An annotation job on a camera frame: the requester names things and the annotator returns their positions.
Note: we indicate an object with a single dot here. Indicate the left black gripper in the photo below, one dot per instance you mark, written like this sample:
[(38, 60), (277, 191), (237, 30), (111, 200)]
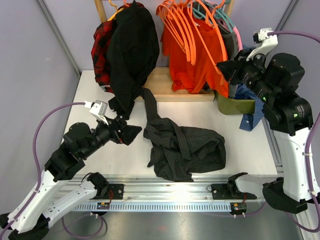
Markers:
[(128, 133)]

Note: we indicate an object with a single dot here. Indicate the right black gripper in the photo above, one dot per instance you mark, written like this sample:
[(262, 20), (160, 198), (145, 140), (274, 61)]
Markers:
[(231, 69)]

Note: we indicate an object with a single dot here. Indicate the dark grey striped shirt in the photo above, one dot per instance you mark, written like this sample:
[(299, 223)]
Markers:
[(179, 151)]

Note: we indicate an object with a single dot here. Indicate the blue checked shirt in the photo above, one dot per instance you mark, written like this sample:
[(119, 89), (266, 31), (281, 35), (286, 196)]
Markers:
[(248, 121)]

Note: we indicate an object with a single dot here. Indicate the orange hanger of blue shirt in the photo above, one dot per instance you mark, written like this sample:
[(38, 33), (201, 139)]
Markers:
[(164, 11)]

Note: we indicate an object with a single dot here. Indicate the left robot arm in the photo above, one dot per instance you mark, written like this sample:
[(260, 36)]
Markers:
[(33, 218)]

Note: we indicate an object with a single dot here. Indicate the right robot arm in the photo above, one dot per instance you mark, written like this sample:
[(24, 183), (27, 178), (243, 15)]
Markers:
[(290, 118)]

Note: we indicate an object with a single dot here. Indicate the grey t-shirt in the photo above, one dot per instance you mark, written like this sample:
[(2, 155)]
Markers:
[(230, 46)]

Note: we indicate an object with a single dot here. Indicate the pink hanger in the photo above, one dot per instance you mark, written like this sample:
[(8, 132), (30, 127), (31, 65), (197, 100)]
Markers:
[(237, 35)]

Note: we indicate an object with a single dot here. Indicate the orange t-shirt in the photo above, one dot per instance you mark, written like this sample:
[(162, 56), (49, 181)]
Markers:
[(183, 74)]

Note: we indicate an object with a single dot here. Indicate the teal hanger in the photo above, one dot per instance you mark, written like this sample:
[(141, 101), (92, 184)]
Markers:
[(199, 11)]

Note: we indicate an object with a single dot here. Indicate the empty orange hanger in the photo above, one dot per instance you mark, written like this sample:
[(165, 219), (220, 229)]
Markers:
[(180, 27), (185, 30)]

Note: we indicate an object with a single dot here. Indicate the red black plaid shirt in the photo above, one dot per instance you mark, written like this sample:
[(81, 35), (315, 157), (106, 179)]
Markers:
[(101, 65)]

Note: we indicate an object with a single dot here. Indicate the yellow hanger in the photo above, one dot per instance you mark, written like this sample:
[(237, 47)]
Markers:
[(117, 10)]

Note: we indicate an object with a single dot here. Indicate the green laundry basket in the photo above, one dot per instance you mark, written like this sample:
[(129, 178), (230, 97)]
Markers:
[(230, 106)]

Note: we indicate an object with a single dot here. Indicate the wooden clothes rack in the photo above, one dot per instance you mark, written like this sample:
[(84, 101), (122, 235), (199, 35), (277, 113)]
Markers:
[(159, 81)]

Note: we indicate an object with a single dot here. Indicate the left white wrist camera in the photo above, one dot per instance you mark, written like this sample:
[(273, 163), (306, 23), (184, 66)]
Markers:
[(98, 110)]

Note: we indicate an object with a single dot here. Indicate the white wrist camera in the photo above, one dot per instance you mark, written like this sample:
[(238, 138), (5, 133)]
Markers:
[(98, 110), (266, 43)]

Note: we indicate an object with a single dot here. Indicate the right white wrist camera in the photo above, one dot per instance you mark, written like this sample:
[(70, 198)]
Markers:
[(266, 43)]

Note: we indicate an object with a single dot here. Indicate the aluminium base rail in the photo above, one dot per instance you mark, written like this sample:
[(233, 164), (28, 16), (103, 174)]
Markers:
[(141, 190)]

